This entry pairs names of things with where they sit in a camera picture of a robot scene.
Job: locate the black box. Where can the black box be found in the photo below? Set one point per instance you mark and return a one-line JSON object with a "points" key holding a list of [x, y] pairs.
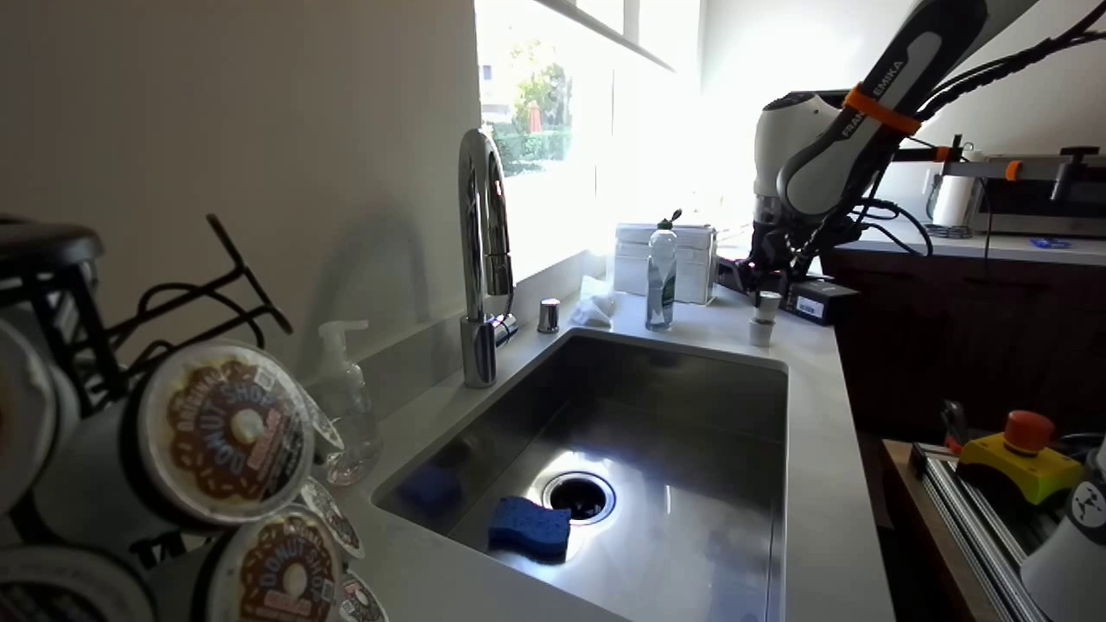
{"points": [[829, 302]]}

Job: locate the green outdoor plant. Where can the green outdoor plant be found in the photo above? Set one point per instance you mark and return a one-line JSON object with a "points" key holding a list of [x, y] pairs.
{"points": [[540, 106]]}

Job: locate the wooden robot cart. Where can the wooden robot cart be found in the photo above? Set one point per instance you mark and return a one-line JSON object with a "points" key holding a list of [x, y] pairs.
{"points": [[910, 520]]}

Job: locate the yellow emergency stop button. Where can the yellow emergency stop button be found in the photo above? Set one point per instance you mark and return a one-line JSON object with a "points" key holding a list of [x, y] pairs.
{"points": [[1020, 454]]}

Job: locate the small chrome cylinder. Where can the small chrome cylinder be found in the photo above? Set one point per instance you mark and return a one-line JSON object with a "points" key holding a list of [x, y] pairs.
{"points": [[547, 317]]}

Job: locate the blue sponge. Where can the blue sponge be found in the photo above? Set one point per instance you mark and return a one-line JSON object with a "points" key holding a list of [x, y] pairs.
{"points": [[529, 530]]}

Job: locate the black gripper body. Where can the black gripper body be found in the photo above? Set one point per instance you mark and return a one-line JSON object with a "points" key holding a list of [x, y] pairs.
{"points": [[768, 260]]}

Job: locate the clear pump soap dispenser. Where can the clear pump soap dispenser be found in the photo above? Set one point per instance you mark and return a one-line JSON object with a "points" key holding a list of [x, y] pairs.
{"points": [[343, 397]]}

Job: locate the dark brown cabinet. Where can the dark brown cabinet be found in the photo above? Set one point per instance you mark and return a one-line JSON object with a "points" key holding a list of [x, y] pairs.
{"points": [[969, 347]]}

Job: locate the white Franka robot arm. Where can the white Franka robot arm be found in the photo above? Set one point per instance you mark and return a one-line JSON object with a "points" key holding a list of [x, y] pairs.
{"points": [[829, 160]]}

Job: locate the chrome kitchen faucet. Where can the chrome kitchen faucet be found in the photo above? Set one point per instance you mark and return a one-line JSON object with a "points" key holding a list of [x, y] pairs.
{"points": [[485, 207]]}

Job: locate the white wrapped tissue package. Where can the white wrapped tissue package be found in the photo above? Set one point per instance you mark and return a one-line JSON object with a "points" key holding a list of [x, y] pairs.
{"points": [[695, 265]]}

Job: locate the clear dish soap bottle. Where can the clear dish soap bottle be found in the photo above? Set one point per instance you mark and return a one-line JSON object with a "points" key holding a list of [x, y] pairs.
{"points": [[662, 281]]}

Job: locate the coffee pod brown label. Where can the coffee pod brown label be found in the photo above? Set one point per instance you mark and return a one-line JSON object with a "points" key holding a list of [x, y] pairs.
{"points": [[334, 520], [280, 573], [230, 433], [364, 600]]}

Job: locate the stainless steel sink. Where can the stainless steel sink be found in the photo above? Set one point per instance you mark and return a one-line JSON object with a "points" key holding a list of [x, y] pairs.
{"points": [[668, 462]]}

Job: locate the white window frame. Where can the white window frame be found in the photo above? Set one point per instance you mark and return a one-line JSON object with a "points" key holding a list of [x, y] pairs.
{"points": [[608, 30]]}

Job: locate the white crumpled cloth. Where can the white crumpled cloth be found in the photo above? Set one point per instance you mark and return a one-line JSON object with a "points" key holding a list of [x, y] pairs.
{"points": [[591, 313]]}

